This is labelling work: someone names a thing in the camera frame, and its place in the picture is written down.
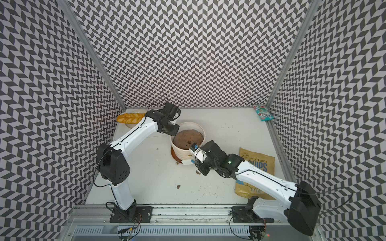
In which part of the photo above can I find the terracotta saucer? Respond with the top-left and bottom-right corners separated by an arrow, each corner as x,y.
170,147 -> 182,164

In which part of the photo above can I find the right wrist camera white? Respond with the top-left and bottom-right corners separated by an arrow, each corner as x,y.
190,143 -> 203,163

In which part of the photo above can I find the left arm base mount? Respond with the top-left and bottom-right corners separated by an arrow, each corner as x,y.
110,206 -> 153,224

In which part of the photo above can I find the toy bread loaf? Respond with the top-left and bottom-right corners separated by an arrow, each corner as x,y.
117,113 -> 145,124

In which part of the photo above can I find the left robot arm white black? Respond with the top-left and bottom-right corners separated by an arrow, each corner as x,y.
96,103 -> 181,211

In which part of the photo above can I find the white ceramic pot with mud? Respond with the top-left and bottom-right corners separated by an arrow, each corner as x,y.
170,122 -> 206,160

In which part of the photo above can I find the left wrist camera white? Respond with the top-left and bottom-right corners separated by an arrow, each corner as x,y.
162,102 -> 181,122

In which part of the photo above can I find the aluminium front rail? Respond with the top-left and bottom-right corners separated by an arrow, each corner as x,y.
69,204 -> 288,225

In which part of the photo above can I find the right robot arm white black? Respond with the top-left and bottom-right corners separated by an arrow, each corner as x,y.
190,141 -> 321,236

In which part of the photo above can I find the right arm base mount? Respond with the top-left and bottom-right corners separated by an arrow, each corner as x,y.
230,196 -> 274,224

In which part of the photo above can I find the blue white scrub brush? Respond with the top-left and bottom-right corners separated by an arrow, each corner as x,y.
181,159 -> 195,166

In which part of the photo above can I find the yellow chips bag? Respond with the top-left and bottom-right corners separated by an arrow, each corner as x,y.
234,147 -> 275,200

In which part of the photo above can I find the white bowl plate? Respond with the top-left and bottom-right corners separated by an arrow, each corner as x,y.
125,109 -> 147,129

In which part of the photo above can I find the teal snack packet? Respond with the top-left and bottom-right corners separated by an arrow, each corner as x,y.
253,104 -> 274,121

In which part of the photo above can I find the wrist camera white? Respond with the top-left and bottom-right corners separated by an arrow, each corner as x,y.
190,143 -> 203,163
162,102 -> 181,122

